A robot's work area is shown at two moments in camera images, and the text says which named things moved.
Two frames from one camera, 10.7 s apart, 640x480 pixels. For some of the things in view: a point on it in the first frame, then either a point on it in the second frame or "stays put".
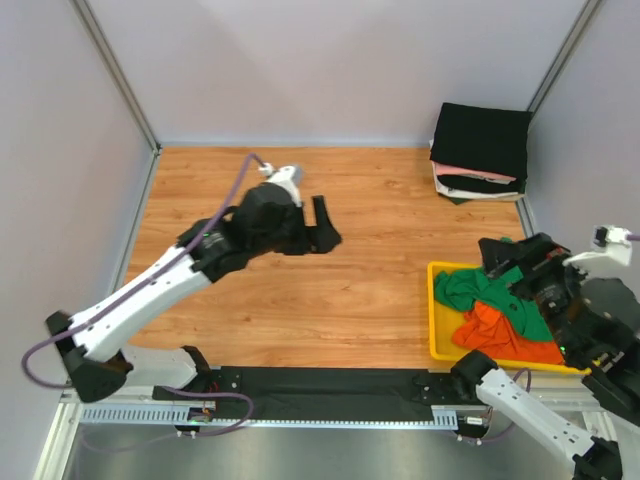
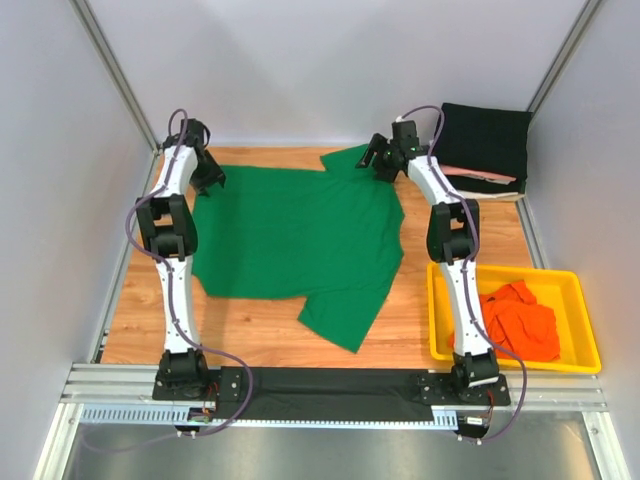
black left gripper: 320,239 to 214,176
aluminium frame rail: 581,393 stays put
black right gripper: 532,253 to 377,145
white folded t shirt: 474,195 stays put
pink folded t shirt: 441,168 stays put
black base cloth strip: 327,394 stays put
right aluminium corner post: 588,15 stays put
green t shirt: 461,289 to 334,237
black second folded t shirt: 476,184 stays put
